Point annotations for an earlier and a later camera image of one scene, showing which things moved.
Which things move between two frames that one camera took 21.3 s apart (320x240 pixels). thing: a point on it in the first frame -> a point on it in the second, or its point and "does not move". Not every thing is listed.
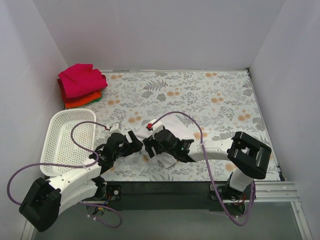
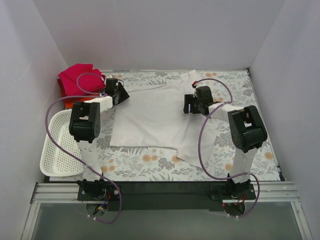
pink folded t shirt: (80, 79) does not move
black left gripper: (130, 143) -> (120, 94)
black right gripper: (152, 144) -> (190, 103)
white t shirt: (177, 124) -> (154, 117)
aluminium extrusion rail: (272, 192) does not move
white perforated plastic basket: (58, 147) does not move
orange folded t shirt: (74, 101) does not move
